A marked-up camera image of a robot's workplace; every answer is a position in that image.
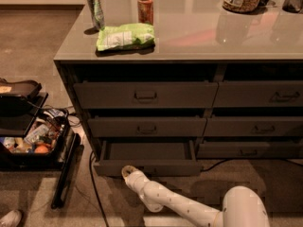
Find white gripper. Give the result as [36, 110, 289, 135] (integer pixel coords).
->
[121, 166, 150, 193]

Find drawer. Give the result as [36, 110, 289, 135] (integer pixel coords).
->
[88, 116, 206, 137]
[213, 81, 303, 108]
[205, 116, 303, 137]
[74, 82, 217, 109]
[94, 141, 201, 177]
[197, 142, 303, 159]

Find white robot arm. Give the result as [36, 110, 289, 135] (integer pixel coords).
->
[121, 166, 270, 227]

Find grey drawer cabinet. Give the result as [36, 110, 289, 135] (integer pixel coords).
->
[55, 0, 303, 157]

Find black floor bar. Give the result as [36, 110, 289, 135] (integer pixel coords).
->
[51, 133, 80, 209]

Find orange fruit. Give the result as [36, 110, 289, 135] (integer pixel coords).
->
[34, 145, 49, 153]

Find black bin of groceries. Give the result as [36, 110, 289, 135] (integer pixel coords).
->
[0, 108, 70, 169]

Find white shoe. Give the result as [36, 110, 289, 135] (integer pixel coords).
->
[0, 210, 23, 227]

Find green chip bag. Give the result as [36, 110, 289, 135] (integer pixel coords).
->
[96, 23, 155, 52]

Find black case lid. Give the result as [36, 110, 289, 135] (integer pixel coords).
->
[0, 79, 42, 105]

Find red soda can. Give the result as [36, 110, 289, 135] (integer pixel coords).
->
[137, 0, 153, 25]

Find green soda can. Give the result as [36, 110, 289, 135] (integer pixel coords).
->
[87, 0, 105, 30]

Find dark glass bottle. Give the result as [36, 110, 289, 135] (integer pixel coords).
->
[282, 0, 303, 13]

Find black floor cable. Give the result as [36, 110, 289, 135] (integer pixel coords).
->
[88, 150, 110, 227]

